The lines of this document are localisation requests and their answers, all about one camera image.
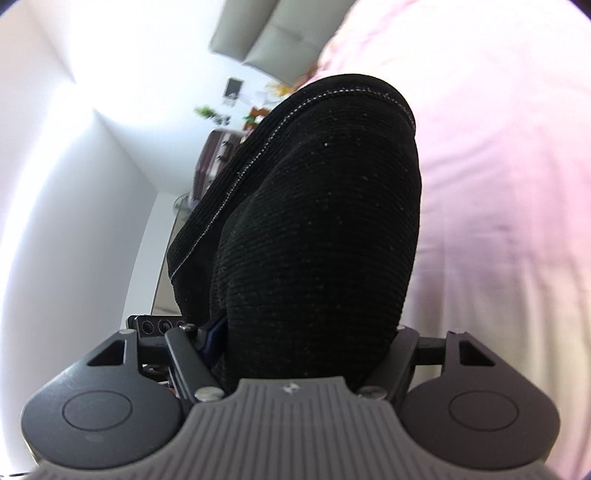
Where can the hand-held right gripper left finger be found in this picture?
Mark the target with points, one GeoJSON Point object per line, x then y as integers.
{"type": "Point", "coordinates": [213, 337]}

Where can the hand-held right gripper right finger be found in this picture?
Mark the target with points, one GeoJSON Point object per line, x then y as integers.
{"type": "Point", "coordinates": [398, 355]}

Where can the black pants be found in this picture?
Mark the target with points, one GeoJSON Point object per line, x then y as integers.
{"type": "Point", "coordinates": [318, 221]}

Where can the round glass table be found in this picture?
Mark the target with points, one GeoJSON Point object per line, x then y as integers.
{"type": "Point", "coordinates": [181, 205]}

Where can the dark red dresser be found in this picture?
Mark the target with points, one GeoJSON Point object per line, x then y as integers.
{"type": "Point", "coordinates": [213, 161]}

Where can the pink and cream duvet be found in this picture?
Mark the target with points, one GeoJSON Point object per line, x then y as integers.
{"type": "Point", "coordinates": [498, 184]}

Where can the green potted plant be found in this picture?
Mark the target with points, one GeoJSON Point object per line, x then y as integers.
{"type": "Point", "coordinates": [210, 113]}

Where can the grey padded headboard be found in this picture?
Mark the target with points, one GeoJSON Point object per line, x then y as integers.
{"type": "Point", "coordinates": [272, 41]}

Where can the black picture frame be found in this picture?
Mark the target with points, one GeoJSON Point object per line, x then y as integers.
{"type": "Point", "coordinates": [233, 88]}

